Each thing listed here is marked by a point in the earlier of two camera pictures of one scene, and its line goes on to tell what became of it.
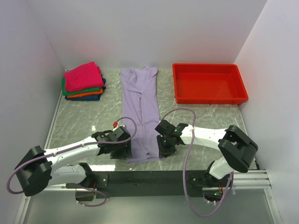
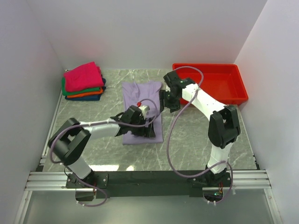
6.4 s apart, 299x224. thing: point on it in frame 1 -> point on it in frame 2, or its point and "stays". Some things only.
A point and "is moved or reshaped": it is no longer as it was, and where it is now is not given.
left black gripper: x=126 y=152 -> x=148 y=132
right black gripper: x=162 y=150 -> x=162 y=94
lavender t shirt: x=140 y=102 is moved or reshaped
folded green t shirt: x=64 y=92 stays
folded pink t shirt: x=86 y=76 stays
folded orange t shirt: x=101 y=92 stays
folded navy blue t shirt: x=95 y=97 stays
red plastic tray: x=208 y=83 stays
